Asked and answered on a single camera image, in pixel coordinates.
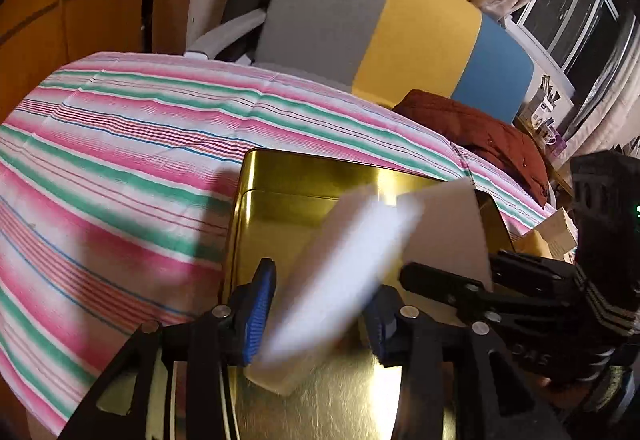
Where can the white box with pens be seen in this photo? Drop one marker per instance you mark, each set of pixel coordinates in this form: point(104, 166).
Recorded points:
point(547, 104)

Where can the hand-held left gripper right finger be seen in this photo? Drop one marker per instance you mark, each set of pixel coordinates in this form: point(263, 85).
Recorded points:
point(377, 326)

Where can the maroon and gold tin container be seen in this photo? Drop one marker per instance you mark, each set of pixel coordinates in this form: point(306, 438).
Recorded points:
point(300, 200)

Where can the window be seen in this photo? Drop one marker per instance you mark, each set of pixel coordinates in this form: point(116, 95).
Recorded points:
point(565, 9)

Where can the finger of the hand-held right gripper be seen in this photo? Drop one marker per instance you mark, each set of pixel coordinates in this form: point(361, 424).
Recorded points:
point(535, 280)
point(440, 287)

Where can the purple mug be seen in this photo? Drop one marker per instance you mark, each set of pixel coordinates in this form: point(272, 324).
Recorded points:
point(556, 143)

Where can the red-brown jacket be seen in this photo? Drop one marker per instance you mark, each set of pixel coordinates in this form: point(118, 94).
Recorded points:
point(475, 134)

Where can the white card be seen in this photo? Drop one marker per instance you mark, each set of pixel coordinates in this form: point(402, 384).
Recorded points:
point(450, 230)

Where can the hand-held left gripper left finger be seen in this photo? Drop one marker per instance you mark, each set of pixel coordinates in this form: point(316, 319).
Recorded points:
point(262, 305)

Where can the pink green striped blanket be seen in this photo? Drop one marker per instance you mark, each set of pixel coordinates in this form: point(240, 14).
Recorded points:
point(125, 169)

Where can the cream cardboard box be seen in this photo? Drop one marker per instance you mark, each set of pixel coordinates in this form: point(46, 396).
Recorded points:
point(557, 232)

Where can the white sponge block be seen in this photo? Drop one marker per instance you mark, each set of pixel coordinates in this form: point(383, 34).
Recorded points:
point(340, 270)

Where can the grey yellow blue chair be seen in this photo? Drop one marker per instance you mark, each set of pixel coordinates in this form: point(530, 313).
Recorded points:
point(325, 19)

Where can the pale curtain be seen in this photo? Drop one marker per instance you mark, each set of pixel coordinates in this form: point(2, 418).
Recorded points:
point(615, 94)

